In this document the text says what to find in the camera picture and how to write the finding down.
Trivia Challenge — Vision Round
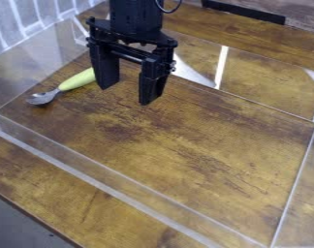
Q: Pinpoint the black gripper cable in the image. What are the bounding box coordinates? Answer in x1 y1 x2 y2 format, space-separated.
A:
153 0 182 15

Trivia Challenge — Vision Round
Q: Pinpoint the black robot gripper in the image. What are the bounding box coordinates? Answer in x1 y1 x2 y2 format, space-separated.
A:
86 0 177 106

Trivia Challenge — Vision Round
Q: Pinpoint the green handled metal spoon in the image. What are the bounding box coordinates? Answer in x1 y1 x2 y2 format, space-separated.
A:
25 68 95 106

